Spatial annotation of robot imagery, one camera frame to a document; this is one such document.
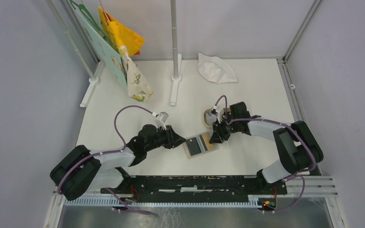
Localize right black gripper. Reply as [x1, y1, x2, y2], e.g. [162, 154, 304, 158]
[209, 117, 239, 144]

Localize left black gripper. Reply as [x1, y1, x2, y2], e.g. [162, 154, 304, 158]
[145, 125, 186, 152]

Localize gold striped card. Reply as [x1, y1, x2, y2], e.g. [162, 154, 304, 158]
[199, 132, 219, 153]

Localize black VIP card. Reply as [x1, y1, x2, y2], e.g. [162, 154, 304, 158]
[186, 137, 202, 156]

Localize beige card holder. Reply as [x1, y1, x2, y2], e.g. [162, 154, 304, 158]
[183, 131, 219, 159]

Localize beige oval tray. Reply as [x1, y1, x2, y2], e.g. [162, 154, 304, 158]
[203, 108, 231, 130]

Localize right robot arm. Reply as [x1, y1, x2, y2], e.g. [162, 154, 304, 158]
[209, 102, 324, 194]

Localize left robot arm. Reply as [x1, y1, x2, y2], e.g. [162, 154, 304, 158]
[49, 124, 186, 200]

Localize silver VIP card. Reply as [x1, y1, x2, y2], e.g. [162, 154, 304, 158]
[205, 112, 218, 126]

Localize white pole base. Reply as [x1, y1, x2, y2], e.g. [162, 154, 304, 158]
[170, 53, 182, 106]

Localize white printed hanging cloth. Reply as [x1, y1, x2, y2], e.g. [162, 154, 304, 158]
[119, 46, 153, 102]

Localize white crumpled cloth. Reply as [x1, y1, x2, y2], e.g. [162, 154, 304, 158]
[197, 53, 238, 84]

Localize teal printed hanging cloth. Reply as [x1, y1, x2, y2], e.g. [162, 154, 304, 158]
[70, 0, 127, 89]

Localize yellow hanging cloth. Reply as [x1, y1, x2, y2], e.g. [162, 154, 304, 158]
[98, 6, 145, 57]

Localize grey vertical pole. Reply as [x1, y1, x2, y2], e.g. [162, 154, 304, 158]
[170, 0, 180, 81]

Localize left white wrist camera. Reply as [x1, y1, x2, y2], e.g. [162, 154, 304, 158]
[152, 112, 169, 130]

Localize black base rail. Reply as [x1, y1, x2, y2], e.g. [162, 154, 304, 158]
[112, 175, 288, 203]

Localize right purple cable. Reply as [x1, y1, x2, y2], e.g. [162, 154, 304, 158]
[214, 95, 318, 213]

